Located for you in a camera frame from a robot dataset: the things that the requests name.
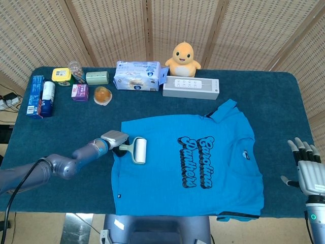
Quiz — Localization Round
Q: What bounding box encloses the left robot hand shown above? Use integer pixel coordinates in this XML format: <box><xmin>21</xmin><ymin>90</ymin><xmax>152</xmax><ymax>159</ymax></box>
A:
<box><xmin>100</xmin><ymin>130</ymin><xmax>130</xmax><ymax>156</ymax></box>

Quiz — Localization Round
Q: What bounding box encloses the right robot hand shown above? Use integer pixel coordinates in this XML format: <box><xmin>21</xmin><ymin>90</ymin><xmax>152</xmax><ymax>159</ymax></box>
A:
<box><xmin>280</xmin><ymin>137</ymin><xmax>325</xmax><ymax>196</ymax></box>

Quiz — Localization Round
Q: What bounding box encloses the green lint roller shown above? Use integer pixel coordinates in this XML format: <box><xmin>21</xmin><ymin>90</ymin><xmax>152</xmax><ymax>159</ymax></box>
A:
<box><xmin>118</xmin><ymin>136</ymin><xmax>147</xmax><ymax>165</ymax></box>

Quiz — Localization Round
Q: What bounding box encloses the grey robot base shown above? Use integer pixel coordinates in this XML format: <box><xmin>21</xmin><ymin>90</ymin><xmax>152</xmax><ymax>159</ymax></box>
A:
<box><xmin>99</xmin><ymin>213</ymin><xmax>213</xmax><ymax>244</ymax></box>

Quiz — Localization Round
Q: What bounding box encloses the blue printed T-shirt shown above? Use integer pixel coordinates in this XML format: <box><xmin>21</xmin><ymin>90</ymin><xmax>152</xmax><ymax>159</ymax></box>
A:
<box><xmin>111</xmin><ymin>99</ymin><xmax>265</xmax><ymax>222</ymax></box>

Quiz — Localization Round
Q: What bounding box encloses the dark blue table cloth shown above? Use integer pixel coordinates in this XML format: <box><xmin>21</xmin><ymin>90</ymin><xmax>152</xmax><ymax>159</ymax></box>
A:
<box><xmin>0</xmin><ymin>66</ymin><xmax>317</xmax><ymax>219</ymax></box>

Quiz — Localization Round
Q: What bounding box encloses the orange jelly cup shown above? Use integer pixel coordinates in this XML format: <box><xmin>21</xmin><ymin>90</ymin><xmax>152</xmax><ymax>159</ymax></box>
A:
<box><xmin>93</xmin><ymin>86</ymin><xmax>113</xmax><ymax>106</ymax></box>

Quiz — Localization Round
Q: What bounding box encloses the purple small carton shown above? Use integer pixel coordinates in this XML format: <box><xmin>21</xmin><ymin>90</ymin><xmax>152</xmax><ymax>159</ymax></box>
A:
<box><xmin>71</xmin><ymin>83</ymin><xmax>90</xmax><ymax>102</ymax></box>

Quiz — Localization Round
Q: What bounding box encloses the green soap box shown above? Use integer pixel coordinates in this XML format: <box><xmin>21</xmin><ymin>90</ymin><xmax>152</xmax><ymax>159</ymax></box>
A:
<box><xmin>85</xmin><ymin>71</ymin><xmax>110</xmax><ymax>86</ymax></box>

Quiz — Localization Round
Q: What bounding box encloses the blue tissue pack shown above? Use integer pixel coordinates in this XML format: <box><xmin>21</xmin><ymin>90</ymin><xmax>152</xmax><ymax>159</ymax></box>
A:
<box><xmin>113</xmin><ymin>60</ymin><xmax>170</xmax><ymax>92</ymax></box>

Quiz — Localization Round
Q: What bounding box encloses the white and blue tube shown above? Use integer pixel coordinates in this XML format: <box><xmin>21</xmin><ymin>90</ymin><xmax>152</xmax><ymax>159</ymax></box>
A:
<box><xmin>40</xmin><ymin>81</ymin><xmax>56</xmax><ymax>118</ymax></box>

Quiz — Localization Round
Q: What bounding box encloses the yellow lidded container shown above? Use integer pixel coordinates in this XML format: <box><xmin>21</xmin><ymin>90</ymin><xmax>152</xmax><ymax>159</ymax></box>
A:
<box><xmin>51</xmin><ymin>67</ymin><xmax>72</xmax><ymax>87</ymax></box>

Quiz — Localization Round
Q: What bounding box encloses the white power strip box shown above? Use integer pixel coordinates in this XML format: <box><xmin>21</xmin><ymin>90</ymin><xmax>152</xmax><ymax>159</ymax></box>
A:
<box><xmin>162</xmin><ymin>75</ymin><xmax>220</xmax><ymax>101</ymax></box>

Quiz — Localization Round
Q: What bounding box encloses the blue toothpaste box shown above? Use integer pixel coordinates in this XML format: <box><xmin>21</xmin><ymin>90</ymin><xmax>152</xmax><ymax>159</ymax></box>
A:
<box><xmin>25</xmin><ymin>75</ymin><xmax>46</xmax><ymax>119</ymax></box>

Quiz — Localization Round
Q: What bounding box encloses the orange plush dinosaur toy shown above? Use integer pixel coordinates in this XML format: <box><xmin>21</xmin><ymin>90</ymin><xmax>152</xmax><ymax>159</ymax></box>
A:
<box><xmin>165</xmin><ymin>42</ymin><xmax>202</xmax><ymax>77</ymax></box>

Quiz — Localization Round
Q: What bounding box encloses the white power strip with plugs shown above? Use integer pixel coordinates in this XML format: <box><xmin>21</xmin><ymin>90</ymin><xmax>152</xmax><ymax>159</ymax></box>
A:
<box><xmin>0</xmin><ymin>93</ymin><xmax>22</xmax><ymax>111</ymax></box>

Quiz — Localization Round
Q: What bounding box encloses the folding woven screen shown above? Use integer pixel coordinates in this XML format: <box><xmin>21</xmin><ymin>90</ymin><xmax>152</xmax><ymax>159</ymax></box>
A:
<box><xmin>0</xmin><ymin>0</ymin><xmax>325</xmax><ymax>150</ymax></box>

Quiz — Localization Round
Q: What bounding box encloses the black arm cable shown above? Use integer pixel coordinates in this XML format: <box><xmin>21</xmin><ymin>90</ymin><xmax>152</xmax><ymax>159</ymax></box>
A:
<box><xmin>0</xmin><ymin>157</ymin><xmax>51</xmax><ymax>244</ymax></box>

